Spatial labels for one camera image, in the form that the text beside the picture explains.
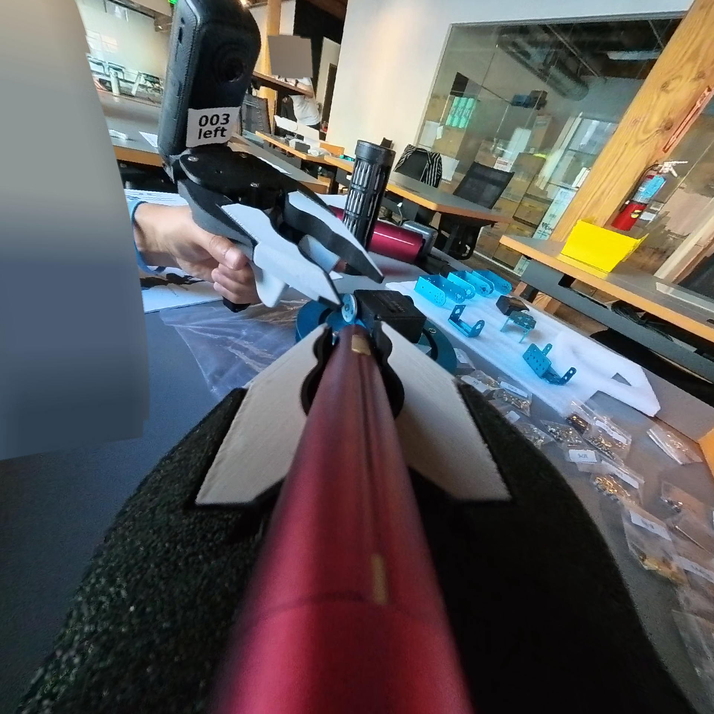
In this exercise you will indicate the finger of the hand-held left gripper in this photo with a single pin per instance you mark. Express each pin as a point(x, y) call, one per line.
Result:
point(279, 262)
point(329, 228)

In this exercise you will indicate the person's left hand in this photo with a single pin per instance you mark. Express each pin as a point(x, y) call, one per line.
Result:
point(178, 240)

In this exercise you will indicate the black servo motor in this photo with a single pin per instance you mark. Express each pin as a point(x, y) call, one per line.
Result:
point(510, 304)

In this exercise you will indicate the pile of small screw bags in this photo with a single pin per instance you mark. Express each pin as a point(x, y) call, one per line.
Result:
point(602, 440)

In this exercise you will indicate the small blue angled bracket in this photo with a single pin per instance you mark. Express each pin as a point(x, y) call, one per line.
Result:
point(466, 322)

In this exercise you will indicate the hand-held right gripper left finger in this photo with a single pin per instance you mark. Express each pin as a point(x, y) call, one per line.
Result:
point(251, 440)

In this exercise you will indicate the black servo with silver horn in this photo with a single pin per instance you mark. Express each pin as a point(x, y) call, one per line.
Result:
point(396, 315)

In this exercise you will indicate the clear plastic bag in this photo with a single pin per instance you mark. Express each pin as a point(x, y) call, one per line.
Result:
point(223, 346)

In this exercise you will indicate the black mesh office chair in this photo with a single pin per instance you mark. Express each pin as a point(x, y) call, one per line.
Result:
point(482, 187)

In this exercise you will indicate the black slotted cylinder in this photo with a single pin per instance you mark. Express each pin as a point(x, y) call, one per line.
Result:
point(368, 189)

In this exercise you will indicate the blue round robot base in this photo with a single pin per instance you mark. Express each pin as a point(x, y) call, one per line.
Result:
point(309, 321)

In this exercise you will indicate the wooden table with black legs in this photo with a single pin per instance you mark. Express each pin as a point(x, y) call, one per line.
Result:
point(446, 203)

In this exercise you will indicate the red fire extinguisher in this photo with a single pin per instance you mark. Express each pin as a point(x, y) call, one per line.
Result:
point(633, 206)

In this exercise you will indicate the blue perforated metal bracket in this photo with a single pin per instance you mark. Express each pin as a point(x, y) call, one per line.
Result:
point(544, 362)

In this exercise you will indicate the striped jacket on chair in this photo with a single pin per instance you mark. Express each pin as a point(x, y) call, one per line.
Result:
point(418, 164)

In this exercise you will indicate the blue U-shaped metal bracket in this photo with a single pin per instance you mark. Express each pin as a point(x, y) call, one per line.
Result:
point(432, 290)
point(462, 283)
point(482, 281)
point(499, 281)

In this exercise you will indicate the red metal cylinder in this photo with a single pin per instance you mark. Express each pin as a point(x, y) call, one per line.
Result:
point(390, 237)

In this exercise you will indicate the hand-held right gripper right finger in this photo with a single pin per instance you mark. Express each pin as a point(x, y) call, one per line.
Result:
point(446, 440)

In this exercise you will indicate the yellow plastic bin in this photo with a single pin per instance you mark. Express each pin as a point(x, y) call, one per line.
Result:
point(597, 245)

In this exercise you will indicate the wood-topped table with grey frame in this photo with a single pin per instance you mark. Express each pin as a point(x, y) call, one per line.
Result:
point(641, 284)

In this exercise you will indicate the small grey-blue metal bracket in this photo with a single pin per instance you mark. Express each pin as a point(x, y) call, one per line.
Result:
point(519, 324)

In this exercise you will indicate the grey desk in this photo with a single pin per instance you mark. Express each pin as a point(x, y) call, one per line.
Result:
point(67, 502)

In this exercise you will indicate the white foam sheet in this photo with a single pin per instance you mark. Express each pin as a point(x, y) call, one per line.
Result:
point(608, 385)

